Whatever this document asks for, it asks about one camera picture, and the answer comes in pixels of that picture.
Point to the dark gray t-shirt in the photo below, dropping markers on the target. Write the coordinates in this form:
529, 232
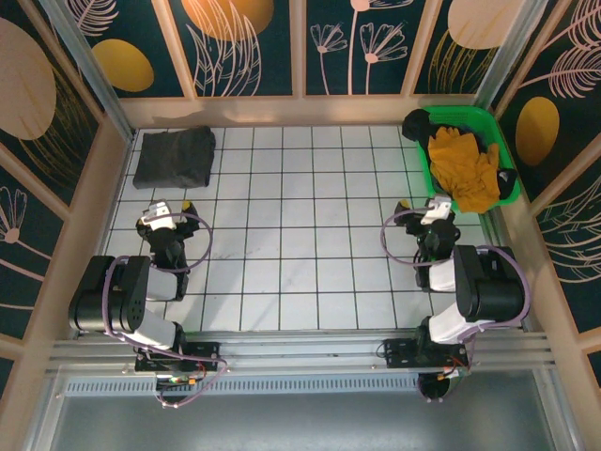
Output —
176, 157

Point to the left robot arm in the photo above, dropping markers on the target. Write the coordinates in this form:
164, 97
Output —
136, 291

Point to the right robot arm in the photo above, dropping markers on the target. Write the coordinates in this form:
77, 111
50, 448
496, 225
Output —
488, 291

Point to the mustard yellow t-shirt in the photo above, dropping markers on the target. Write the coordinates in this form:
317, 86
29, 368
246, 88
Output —
462, 164

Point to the black t-shirt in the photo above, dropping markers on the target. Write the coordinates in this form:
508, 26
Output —
418, 124

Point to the green plastic basket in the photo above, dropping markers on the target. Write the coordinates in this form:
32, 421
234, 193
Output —
474, 115

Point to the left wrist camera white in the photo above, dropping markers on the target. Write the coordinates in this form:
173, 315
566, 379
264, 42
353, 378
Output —
158, 215

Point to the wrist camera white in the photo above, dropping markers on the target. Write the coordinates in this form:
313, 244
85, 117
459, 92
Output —
435, 212
158, 215

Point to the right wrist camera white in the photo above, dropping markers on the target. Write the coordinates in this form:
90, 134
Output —
435, 212

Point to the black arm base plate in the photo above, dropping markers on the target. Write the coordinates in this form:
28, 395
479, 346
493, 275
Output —
404, 352
197, 352

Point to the aluminium mounting rail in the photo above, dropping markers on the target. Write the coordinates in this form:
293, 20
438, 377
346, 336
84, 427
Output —
300, 350

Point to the aluminium frame post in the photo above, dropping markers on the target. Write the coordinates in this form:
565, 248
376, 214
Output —
509, 51
89, 70

